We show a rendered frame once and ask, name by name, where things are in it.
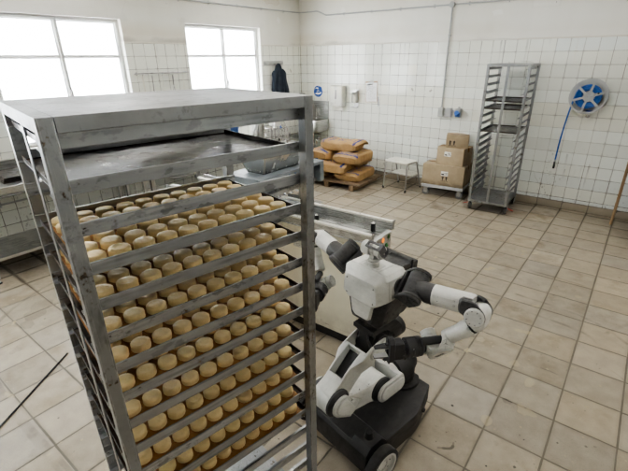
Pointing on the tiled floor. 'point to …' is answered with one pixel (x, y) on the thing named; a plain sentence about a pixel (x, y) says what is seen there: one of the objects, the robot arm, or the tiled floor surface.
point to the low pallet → (349, 181)
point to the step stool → (403, 169)
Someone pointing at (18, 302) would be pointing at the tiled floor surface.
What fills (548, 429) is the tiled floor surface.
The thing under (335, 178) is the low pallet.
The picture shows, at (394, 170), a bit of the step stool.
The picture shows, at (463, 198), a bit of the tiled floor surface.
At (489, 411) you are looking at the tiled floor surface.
